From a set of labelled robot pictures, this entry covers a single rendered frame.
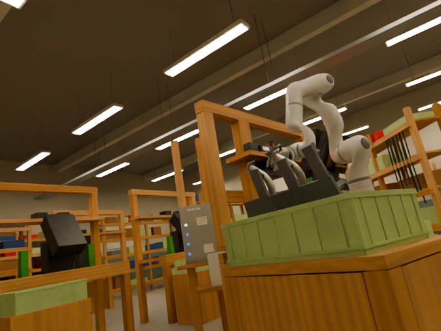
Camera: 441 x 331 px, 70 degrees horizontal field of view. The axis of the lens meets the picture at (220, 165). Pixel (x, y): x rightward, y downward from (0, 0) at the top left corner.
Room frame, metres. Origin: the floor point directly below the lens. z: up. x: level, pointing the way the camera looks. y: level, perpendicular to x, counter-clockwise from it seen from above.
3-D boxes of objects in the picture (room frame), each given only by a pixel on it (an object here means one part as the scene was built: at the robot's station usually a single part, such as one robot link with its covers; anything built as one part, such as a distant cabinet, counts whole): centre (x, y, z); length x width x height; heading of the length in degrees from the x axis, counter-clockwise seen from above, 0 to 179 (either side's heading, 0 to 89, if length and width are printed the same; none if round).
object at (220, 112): (2.73, -0.41, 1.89); 1.50 x 0.09 x 0.09; 138
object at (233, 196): (2.78, -0.36, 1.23); 1.30 x 0.05 x 0.09; 138
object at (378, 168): (5.26, -2.74, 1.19); 2.30 x 0.55 x 2.39; 5
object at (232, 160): (2.70, -0.44, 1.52); 0.90 x 0.25 x 0.04; 138
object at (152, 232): (9.90, 2.80, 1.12); 3.22 x 0.55 x 2.23; 144
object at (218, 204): (2.73, -0.41, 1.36); 1.49 x 0.09 x 0.97; 138
